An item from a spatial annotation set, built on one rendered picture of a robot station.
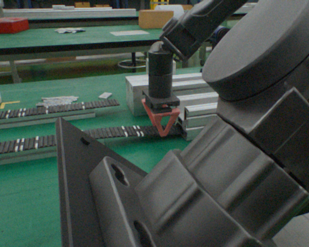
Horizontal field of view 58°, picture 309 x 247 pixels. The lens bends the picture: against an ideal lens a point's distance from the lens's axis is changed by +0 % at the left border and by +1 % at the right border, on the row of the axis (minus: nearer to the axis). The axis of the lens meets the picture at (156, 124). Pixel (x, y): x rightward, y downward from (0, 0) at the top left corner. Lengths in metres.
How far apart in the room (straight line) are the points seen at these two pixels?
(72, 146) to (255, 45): 0.13
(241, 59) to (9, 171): 0.57
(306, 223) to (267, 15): 1.28
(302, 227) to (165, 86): 0.95
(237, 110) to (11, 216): 0.45
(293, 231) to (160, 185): 1.22
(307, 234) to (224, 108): 1.22
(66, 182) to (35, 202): 0.40
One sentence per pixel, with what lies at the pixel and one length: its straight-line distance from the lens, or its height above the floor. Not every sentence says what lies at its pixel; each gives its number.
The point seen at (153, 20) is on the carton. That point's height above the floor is 0.85.
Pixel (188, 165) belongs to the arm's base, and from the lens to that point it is 0.16.
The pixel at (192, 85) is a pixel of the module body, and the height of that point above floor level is 0.86.
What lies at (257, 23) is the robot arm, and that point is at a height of 1.10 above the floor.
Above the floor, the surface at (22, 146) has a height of 0.81.
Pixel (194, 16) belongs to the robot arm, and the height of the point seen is 1.07.
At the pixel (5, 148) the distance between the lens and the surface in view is 0.69.
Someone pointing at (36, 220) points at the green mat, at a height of 0.78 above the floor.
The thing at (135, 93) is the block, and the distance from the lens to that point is 0.81.
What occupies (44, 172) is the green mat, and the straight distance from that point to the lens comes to 0.63.
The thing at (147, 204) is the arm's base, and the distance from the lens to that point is 0.16.
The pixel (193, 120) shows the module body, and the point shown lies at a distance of 0.68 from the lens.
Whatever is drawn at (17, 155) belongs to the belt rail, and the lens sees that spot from 0.69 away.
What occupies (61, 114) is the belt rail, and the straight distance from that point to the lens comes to 0.84.
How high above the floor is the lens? 1.12
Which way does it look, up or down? 26 degrees down
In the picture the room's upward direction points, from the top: straight up
